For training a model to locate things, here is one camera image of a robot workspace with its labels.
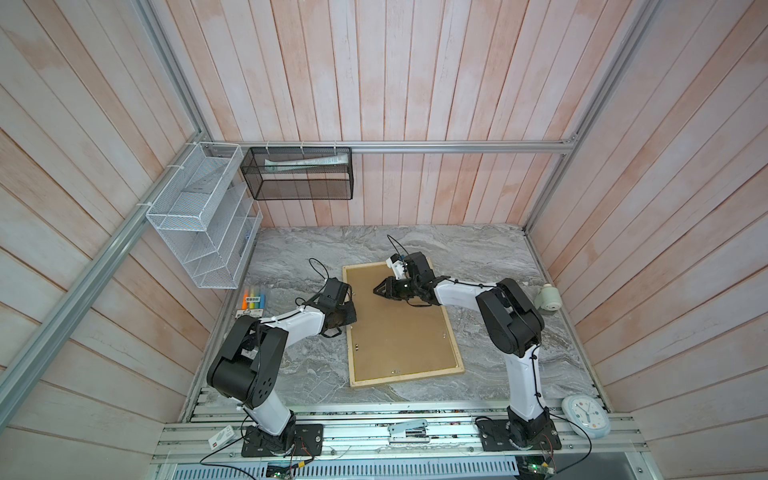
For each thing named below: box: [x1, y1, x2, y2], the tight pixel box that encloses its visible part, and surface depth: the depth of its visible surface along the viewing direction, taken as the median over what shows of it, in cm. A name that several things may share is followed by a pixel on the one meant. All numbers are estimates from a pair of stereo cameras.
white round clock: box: [561, 395, 611, 439], surface depth 77 cm
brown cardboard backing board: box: [346, 264, 458, 382], surface depth 90 cm
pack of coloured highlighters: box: [235, 288, 266, 319], surface depth 100 cm
